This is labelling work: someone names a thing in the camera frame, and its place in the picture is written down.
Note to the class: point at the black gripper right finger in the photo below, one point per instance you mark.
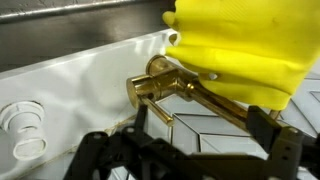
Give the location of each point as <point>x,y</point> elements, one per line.
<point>288,148</point>

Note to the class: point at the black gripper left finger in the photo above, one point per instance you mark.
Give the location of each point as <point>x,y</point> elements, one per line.
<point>98,154</point>

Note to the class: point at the gold kitchen faucet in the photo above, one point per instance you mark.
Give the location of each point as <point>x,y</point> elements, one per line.
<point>163,78</point>

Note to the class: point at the yellow rubber glove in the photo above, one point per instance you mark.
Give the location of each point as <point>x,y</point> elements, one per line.
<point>252,51</point>

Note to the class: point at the white plastic sink plug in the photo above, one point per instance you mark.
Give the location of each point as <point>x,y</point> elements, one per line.
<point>23,122</point>

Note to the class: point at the black undermount sink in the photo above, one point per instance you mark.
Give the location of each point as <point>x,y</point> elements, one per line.
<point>33,31</point>

